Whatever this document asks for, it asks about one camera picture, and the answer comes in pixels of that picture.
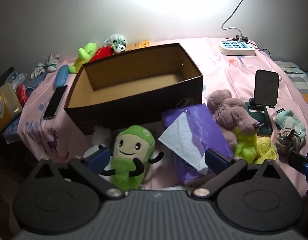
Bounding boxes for white cable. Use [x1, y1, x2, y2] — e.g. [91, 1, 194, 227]
[221, 0, 257, 41]

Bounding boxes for neon green plush toy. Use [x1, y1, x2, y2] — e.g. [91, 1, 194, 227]
[68, 42, 97, 74]

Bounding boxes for black smartphone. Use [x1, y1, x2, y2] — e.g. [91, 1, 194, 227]
[43, 85, 69, 120]

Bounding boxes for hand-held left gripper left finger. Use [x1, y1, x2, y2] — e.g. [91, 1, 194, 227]
[35, 148, 124, 198]

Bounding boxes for white panda plush toy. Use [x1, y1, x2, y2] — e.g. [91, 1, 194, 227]
[103, 33, 129, 54]

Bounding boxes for white power strip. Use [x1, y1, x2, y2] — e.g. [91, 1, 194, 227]
[218, 40, 257, 56]

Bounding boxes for white knotted socks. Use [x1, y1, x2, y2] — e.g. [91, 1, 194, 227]
[30, 53, 61, 79]

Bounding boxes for brown cardboard box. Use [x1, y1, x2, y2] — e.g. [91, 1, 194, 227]
[63, 43, 204, 136]

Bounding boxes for white cloth doll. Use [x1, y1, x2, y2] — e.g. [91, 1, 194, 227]
[83, 126, 112, 180]

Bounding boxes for black cable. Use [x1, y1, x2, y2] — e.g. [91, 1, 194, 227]
[255, 45, 273, 58]

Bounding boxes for blue glasses case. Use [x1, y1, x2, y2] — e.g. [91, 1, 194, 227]
[53, 65, 69, 89]

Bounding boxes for red packet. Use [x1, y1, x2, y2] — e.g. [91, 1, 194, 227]
[16, 84, 28, 107]

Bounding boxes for pale yellow towel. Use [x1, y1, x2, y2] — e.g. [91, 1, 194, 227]
[254, 137, 278, 165]

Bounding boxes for pink printed bedsheet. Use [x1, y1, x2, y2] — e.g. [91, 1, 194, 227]
[20, 37, 308, 193]

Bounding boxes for green phone stand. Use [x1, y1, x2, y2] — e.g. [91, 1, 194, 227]
[245, 69, 280, 135]

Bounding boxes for green smiling plush toy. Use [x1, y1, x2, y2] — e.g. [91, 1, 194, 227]
[98, 126, 164, 191]

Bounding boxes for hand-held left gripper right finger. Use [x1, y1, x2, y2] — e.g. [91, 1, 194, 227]
[192, 148, 282, 198]

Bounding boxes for yellow tissue bag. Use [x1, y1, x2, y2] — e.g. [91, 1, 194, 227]
[0, 83, 23, 135]

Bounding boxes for striped knotted sock ball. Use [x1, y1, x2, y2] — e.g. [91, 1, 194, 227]
[276, 128, 302, 155]

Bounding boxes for mauve plush bear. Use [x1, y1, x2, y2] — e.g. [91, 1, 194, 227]
[206, 89, 263, 150]

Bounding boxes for purple tissue pack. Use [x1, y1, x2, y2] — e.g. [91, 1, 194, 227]
[158, 104, 236, 187]

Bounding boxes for red plush toy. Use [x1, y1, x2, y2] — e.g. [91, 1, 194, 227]
[89, 46, 115, 62]

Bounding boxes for yellow-green fluffy toy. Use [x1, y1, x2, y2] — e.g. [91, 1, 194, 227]
[231, 127, 260, 163]

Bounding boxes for blue patterned box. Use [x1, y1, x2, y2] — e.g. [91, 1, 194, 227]
[4, 116, 22, 145]

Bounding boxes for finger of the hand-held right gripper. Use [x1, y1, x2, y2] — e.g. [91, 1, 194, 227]
[288, 149, 308, 178]

